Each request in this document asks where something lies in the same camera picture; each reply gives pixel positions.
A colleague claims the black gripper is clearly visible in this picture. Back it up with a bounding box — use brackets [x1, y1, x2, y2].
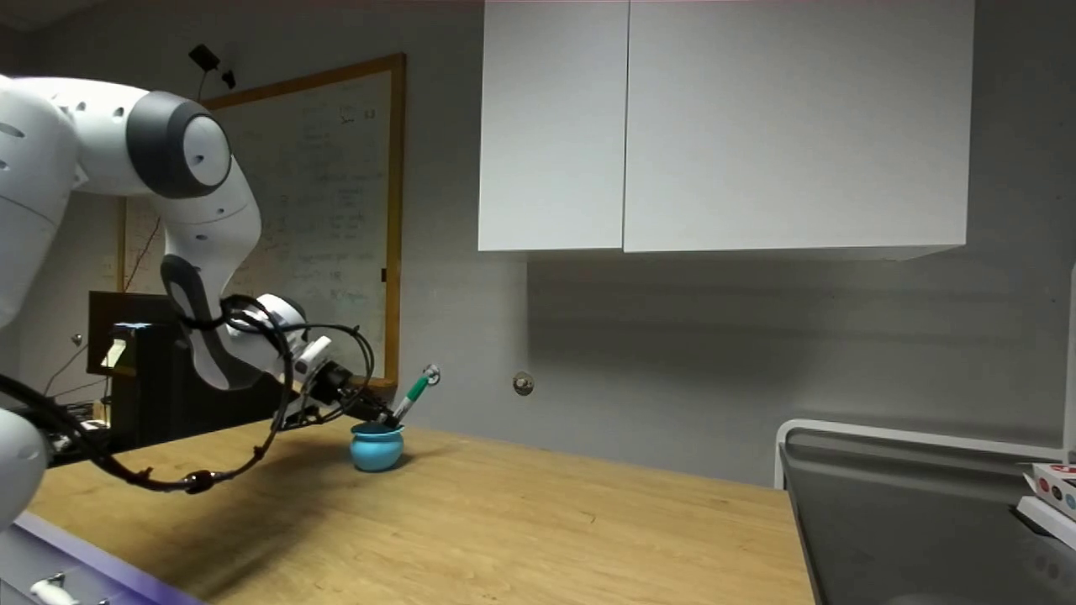
[297, 358, 404, 429]

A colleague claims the white marker with green cap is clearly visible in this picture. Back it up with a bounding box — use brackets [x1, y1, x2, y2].
[387, 358, 444, 429]

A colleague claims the small blue ceramic vase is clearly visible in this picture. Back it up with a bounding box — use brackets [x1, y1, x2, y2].
[345, 419, 410, 478]

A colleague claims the wood-framed whiteboard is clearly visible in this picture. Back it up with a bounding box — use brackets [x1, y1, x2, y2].
[113, 51, 410, 396]

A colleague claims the black monitor box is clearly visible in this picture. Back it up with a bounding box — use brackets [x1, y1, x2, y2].
[83, 288, 286, 445]

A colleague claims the robot mounting platform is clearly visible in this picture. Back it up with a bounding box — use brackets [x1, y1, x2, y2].
[0, 507, 210, 605]

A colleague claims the stack of books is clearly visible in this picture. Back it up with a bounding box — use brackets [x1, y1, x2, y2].
[1012, 455, 1076, 553]

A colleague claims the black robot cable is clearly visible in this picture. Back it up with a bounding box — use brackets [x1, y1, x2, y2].
[0, 291, 379, 498]

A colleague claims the black camera on whiteboard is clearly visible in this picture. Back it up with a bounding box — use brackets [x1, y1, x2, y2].
[186, 40, 241, 94]

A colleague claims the white wall cabinet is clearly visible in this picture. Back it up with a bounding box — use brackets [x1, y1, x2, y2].
[475, 0, 980, 257]

